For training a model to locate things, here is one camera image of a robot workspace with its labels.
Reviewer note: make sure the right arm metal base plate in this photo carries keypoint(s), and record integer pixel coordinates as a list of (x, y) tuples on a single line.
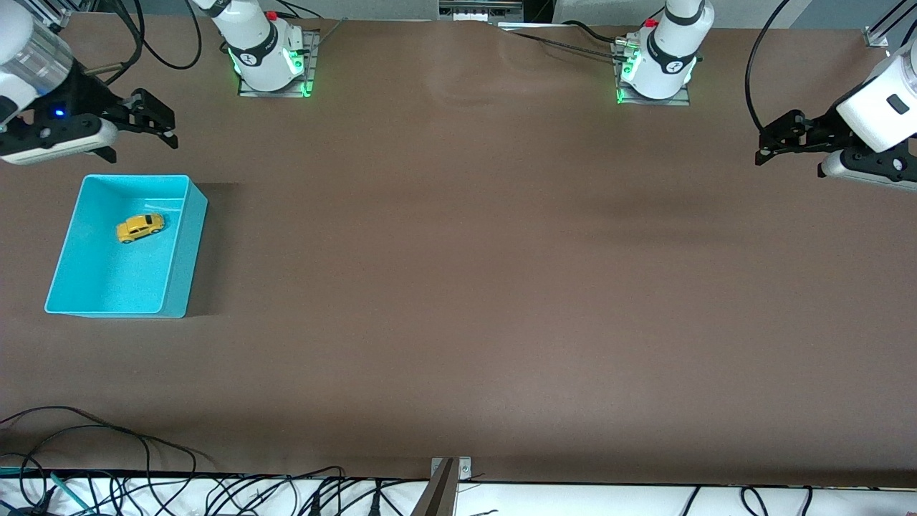
[(312, 64)]

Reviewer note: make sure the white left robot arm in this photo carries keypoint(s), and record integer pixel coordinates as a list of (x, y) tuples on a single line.
[(670, 50)]

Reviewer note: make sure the turquoise plastic bin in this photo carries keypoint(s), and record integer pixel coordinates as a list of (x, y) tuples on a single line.
[(107, 279)]

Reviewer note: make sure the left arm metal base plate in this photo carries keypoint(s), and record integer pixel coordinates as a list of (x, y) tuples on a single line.
[(677, 101)]

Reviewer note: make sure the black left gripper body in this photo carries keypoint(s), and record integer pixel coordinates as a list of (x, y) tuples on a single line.
[(818, 129)]

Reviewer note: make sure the yellow beetle toy car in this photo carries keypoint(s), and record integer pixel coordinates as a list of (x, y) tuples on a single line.
[(140, 228)]

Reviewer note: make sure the grey metal bar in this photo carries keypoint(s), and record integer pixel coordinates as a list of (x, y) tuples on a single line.
[(438, 494)]

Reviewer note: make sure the grey power strip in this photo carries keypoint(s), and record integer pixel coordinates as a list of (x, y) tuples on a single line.
[(480, 11)]

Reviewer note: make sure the metal bracket plate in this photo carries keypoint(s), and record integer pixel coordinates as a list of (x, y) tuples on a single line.
[(464, 469)]

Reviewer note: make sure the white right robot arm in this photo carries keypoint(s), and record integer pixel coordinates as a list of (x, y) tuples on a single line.
[(258, 50)]

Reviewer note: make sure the aluminium frame rail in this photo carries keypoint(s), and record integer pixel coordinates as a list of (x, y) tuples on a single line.
[(875, 36), (61, 7)]

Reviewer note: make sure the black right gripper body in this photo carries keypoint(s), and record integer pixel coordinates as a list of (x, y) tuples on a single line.
[(87, 97)]

